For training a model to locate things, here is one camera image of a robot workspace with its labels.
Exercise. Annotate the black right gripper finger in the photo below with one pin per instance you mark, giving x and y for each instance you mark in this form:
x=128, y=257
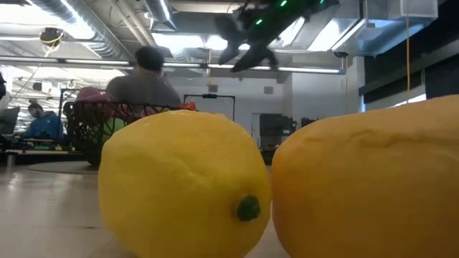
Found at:
x=256, y=57
x=230, y=52

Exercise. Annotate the yellow lemon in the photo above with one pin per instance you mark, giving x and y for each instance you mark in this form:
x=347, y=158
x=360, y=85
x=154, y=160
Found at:
x=172, y=186

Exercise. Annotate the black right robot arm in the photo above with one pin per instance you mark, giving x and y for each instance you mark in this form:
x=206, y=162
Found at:
x=294, y=14

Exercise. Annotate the black equipment rack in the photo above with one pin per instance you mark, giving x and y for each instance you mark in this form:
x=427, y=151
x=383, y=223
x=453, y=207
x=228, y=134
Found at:
x=276, y=125

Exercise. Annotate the person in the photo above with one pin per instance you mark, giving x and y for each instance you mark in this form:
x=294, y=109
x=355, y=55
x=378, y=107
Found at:
x=143, y=89
x=44, y=125

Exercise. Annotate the long white ceiling light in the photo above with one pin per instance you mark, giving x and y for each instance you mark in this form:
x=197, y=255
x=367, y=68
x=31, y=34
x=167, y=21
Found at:
x=97, y=61

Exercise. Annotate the orange lemon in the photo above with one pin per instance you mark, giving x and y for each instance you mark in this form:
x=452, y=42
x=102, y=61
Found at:
x=365, y=186

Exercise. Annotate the black yellow ceiling reel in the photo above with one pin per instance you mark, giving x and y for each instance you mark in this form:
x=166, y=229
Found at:
x=51, y=36

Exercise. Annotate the grey round mat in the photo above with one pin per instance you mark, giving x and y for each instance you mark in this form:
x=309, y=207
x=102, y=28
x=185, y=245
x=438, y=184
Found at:
x=61, y=167

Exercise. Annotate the dark monitor screen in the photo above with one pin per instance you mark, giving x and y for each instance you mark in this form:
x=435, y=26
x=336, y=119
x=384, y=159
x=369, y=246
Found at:
x=9, y=120

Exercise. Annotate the black station frame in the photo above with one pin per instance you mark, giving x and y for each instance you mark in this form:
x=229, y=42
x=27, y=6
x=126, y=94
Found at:
x=209, y=95

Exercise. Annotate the large silver air duct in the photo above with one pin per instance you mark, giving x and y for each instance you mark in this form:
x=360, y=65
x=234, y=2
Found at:
x=376, y=36

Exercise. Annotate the silver ventilation duct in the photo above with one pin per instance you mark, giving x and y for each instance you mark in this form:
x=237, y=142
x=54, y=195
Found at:
x=100, y=39

